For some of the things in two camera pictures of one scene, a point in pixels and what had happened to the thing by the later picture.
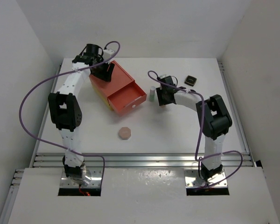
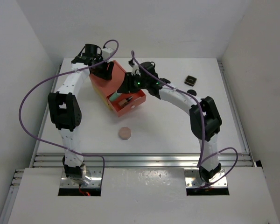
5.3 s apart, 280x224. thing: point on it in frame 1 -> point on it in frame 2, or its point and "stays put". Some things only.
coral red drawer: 127,98 stays put
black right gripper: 162,101 -> 127,86
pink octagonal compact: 124,133 stays put
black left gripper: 105,75 stays put
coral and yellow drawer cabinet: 121,93 stays put
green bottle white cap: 152,94 -> 115,96
